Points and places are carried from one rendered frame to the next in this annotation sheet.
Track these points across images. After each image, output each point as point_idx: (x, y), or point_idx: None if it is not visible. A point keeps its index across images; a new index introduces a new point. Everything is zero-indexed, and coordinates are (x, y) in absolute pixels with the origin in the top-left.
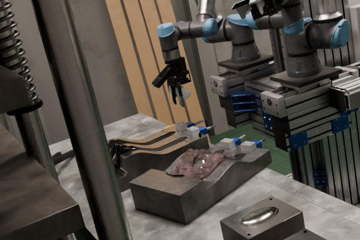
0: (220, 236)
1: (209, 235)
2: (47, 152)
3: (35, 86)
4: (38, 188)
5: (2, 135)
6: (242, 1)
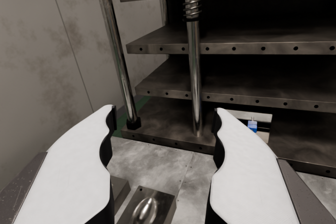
0: (182, 211)
1: (192, 207)
2: (188, 47)
3: (186, 9)
4: (152, 42)
5: (247, 41)
6: (222, 161)
